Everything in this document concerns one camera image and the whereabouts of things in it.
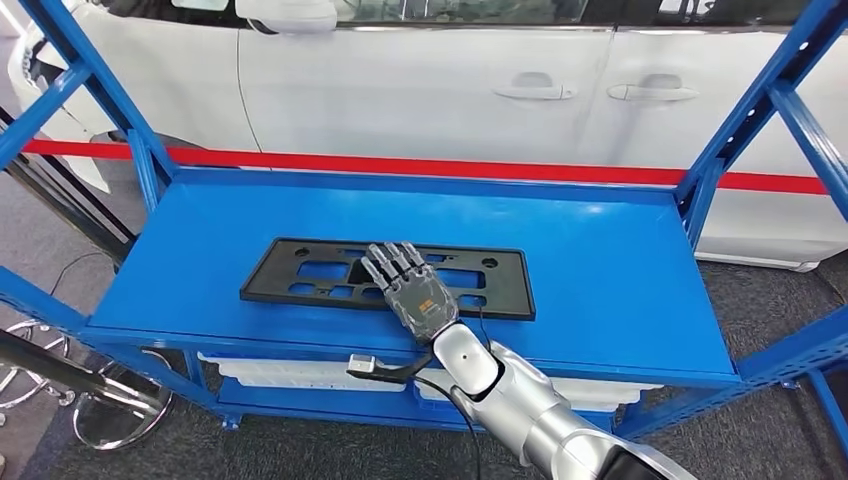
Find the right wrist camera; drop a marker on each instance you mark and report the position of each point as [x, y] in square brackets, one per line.
[363, 364]

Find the blue metal shelf rack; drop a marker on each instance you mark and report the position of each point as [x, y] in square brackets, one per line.
[199, 232]

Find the red barrier belt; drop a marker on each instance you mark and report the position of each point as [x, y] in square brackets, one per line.
[430, 167]

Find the chrome stanchion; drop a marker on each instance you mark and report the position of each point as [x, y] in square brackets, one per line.
[93, 381]

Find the white car side mirror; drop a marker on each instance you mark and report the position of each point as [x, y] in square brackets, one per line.
[285, 16]

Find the white car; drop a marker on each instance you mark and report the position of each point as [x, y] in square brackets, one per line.
[397, 86]

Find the black plastic plate frame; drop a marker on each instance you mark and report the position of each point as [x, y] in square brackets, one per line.
[272, 275]

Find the black stanchion post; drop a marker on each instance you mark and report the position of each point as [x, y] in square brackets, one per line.
[66, 189]

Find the white plastic tray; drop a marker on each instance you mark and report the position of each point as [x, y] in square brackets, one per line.
[596, 394]
[285, 374]

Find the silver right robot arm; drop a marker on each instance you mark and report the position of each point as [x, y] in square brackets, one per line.
[530, 411]

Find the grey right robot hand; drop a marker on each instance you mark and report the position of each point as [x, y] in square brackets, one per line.
[424, 305]

